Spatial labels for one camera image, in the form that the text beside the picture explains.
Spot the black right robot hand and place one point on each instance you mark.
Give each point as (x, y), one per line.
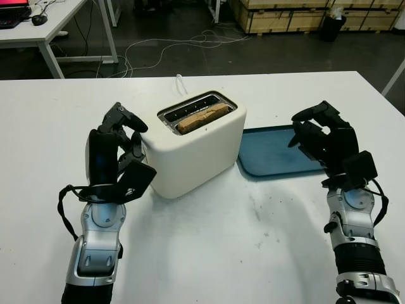
(332, 142)

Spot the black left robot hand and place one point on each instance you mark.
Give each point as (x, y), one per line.
(99, 152)

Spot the white two-slot toaster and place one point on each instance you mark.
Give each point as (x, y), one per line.
(196, 158)

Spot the brown bread slice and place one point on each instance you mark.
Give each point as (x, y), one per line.
(199, 118)

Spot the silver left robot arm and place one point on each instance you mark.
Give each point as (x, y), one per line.
(95, 247)

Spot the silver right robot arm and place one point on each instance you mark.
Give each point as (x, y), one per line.
(354, 221)

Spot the blue plastic tray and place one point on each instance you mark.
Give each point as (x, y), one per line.
(269, 158)

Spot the white desk leg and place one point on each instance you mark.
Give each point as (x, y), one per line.
(112, 12)
(216, 9)
(392, 79)

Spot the black trash bin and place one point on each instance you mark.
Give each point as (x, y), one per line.
(332, 30)

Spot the crumpled white trash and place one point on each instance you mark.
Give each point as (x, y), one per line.
(337, 12)

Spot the wooden crate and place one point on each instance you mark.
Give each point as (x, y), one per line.
(278, 19)
(370, 16)

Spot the white office desk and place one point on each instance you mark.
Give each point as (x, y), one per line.
(47, 28)

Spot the black computer mouse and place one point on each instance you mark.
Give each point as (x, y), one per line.
(39, 19)

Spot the black laptop with red screen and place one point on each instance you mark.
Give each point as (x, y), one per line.
(12, 12)

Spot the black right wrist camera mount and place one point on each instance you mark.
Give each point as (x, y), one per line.
(360, 168)

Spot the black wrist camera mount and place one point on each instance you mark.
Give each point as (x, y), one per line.
(360, 168)
(136, 180)

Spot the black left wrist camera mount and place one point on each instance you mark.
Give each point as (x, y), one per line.
(136, 180)

